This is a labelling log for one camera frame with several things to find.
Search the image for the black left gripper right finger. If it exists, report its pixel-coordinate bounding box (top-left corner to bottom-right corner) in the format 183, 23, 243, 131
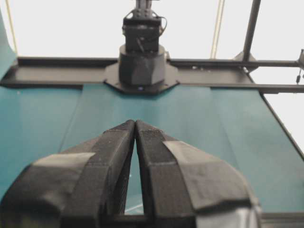
135, 120, 261, 228

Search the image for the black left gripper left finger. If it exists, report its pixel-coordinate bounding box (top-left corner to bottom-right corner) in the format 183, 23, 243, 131
0, 120, 135, 228

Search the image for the teal table mat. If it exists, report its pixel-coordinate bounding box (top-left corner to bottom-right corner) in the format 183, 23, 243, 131
0, 7, 304, 214

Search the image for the black metal table frame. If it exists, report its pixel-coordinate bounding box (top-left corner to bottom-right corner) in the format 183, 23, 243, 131
0, 0, 304, 157

